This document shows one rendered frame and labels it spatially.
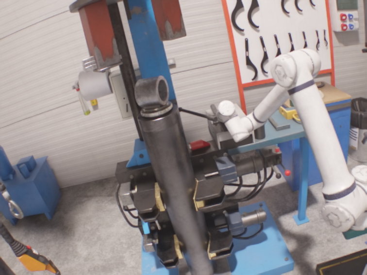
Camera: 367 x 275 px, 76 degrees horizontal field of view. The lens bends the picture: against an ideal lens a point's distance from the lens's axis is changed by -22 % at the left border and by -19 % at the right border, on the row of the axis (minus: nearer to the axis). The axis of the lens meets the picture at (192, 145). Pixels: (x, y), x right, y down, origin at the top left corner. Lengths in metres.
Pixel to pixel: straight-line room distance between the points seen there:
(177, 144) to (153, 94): 0.29
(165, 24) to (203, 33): 2.02
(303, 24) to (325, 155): 2.87
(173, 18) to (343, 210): 1.16
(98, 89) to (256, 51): 2.04
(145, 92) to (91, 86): 0.97
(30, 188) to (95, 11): 2.72
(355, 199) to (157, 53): 1.37
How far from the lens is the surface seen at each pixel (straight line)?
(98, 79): 2.26
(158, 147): 1.44
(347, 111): 2.96
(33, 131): 4.05
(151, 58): 1.79
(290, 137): 1.92
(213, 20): 3.43
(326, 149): 1.07
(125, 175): 1.85
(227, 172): 1.73
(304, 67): 1.06
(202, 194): 1.58
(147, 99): 1.38
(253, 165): 1.78
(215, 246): 1.91
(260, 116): 1.49
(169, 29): 1.42
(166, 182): 1.56
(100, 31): 1.26
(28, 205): 3.81
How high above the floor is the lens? 1.97
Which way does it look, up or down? 28 degrees down
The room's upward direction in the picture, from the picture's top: 13 degrees counter-clockwise
